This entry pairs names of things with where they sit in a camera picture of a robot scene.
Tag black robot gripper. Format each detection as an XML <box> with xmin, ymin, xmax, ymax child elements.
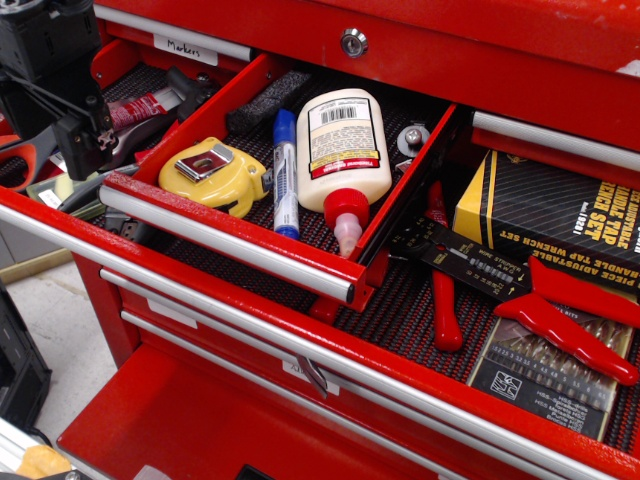
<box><xmin>1</xmin><ymin>1</ymin><xmax>114</xmax><ymax>181</ymax></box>

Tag red glue tube white cap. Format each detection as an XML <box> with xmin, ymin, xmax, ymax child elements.
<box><xmin>108</xmin><ymin>87</ymin><xmax>182</xmax><ymax>131</ymax></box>

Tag black tool under drawer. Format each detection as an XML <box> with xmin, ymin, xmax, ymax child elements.
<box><xmin>104</xmin><ymin>207</ymin><xmax>152</xmax><ymax>243</ymax></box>

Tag small red open drawer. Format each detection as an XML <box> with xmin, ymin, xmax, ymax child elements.
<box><xmin>99</xmin><ymin>53</ymin><xmax>458</xmax><ymax>311</ymax></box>

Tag white wood glue bottle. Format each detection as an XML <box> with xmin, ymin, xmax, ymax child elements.
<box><xmin>297</xmin><ymin>88</ymin><xmax>392</xmax><ymax>257</ymax></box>

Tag orange grey scissors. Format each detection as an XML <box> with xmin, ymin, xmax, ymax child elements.
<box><xmin>1</xmin><ymin>126</ymin><xmax>63</xmax><ymax>193</ymax></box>

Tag silver ratchet wrench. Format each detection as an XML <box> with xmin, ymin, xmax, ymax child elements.
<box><xmin>101</xmin><ymin>102</ymin><xmax>182</xmax><ymax>171</ymax></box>

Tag green clear plastic box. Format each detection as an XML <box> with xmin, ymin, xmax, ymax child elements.
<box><xmin>26</xmin><ymin>172</ymin><xmax>105</xmax><ymax>220</ymax></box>

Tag black utility knife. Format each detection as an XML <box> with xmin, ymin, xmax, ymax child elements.
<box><xmin>166</xmin><ymin>66</ymin><xmax>221</xmax><ymax>122</ymax></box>

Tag white markers label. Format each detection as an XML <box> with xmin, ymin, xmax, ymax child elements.
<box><xmin>153</xmin><ymin>34</ymin><xmax>218</xmax><ymax>66</ymax></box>

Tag yellow tape measure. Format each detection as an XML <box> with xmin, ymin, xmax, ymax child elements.
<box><xmin>158</xmin><ymin>137</ymin><xmax>273</xmax><ymax>218</ymax></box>

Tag black foam block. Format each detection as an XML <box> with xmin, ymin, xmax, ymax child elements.
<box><xmin>226</xmin><ymin>70</ymin><xmax>312</xmax><ymax>134</ymax></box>

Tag blue white marker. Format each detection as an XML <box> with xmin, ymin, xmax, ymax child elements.
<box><xmin>273</xmin><ymin>109</ymin><xmax>299</xmax><ymax>240</ymax></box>

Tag black box on floor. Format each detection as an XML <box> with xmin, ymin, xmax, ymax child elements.
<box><xmin>1</xmin><ymin>284</ymin><xmax>52</xmax><ymax>430</ymax></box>

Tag silver cabinet lock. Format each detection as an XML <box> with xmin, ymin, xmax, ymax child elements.
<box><xmin>340</xmin><ymin>28</ymin><xmax>369</xmax><ymax>58</ymax></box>

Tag red metal tool chest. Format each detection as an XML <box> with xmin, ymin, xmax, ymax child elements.
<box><xmin>1</xmin><ymin>1</ymin><xmax>639</xmax><ymax>479</ymax></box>

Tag silver round metal part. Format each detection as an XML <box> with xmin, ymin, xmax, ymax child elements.
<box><xmin>396</xmin><ymin>124</ymin><xmax>431</xmax><ymax>158</ymax></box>

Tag drill bit set case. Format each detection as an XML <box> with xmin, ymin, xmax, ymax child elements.
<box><xmin>468</xmin><ymin>318</ymin><xmax>619</xmax><ymax>441</ymax></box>

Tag black yellow tap wrench box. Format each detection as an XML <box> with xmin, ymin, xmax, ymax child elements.
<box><xmin>452</xmin><ymin>150</ymin><xmax>639</xmax><ymax>295</ymax></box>

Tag red handled pliers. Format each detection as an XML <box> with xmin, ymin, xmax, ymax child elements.
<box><xmin>426</xmin><ymin>181</ymin><xmax>463</xmax><ymax>352</ymax></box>

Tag red handled wire stripper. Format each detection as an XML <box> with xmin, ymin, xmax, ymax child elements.
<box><xmin>390</xmin><ymin>217</ymin><xmax>639</xmax><ymax>386</ymax></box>

